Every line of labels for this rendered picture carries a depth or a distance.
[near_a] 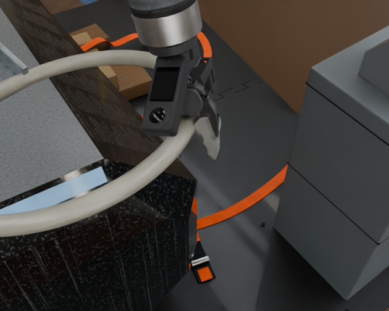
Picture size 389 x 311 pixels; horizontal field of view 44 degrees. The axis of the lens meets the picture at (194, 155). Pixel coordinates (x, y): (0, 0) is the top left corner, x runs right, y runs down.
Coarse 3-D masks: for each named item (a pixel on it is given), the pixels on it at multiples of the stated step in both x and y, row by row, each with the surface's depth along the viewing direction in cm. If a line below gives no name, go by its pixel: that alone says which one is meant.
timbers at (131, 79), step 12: (96, 36) 270; (108, 36) 270; (96, 48) 270; (120, 72) 249; (132, 72) 249; (144, 72) 249; (120, 84) 243; (132, 84) 243; (144, 84) 244; (132, 96) 246
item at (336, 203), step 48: (336, 96) 132; (384, 96) 127; (336, 144) 141; (384, 144) 125; (288, 192) 175; (336, 192) 152; (384, 192) 133; (288, 240) 193; (336, 240) 164; (384, 240) 147; (336, 288) 179
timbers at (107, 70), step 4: (100, 68) 235; (104, 68) 235; (108, 68) 235; (104, 72) 233; (108, 72) 233; (112, 72) 233; (108, 76) 231; (112, 76) 232; (116, 76) 233; (112, 80) 233; (116, 80) 234; (116, 84) 236
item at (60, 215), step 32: (64, 64) 99; (96, 64) 99; (128, 64) 97; (0, 96) 96; (192, 128) 73; (160, 160) 67; (96, 192) 64; (128, 192) 65; (0, 224) 63; (32, 224) 62; (64, 224) 63
